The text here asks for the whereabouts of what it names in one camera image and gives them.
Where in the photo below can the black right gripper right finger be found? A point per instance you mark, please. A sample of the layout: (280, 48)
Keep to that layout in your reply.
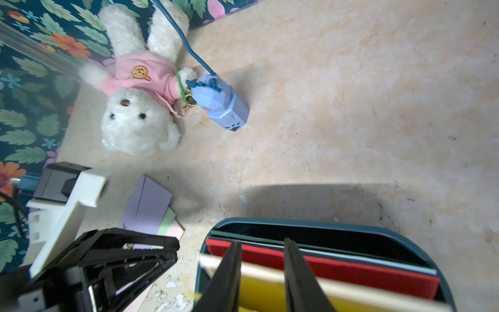
(302, 290)

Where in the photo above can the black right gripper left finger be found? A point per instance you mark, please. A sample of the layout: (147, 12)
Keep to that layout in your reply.
(223, 291)

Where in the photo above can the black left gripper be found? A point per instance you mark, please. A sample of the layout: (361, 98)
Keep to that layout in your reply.
(116, 266)

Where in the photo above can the cream envelope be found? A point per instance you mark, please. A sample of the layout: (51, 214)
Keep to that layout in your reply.
(351, 292)

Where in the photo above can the yellow envelope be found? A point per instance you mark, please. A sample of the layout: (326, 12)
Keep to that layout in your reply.
(235, 291)

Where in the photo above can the lilac purple envelope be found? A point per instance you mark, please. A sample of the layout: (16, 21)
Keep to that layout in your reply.
(146, 207)

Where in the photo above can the light green envelope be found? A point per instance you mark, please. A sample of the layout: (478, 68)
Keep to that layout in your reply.
(166, 223)

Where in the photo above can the red envelope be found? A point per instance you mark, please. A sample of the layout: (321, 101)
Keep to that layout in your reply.
(421, 285)

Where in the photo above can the dark teal storage box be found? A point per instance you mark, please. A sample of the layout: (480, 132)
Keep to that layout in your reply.
(375, 241)

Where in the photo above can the white plush bunny toy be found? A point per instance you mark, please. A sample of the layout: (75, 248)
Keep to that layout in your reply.
(142, 90)

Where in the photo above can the small green flower toy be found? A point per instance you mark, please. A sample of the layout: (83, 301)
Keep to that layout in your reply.
(183, 93)

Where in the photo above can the blue cat desk lamp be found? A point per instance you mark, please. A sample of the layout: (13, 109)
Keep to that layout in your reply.
(211, 92)

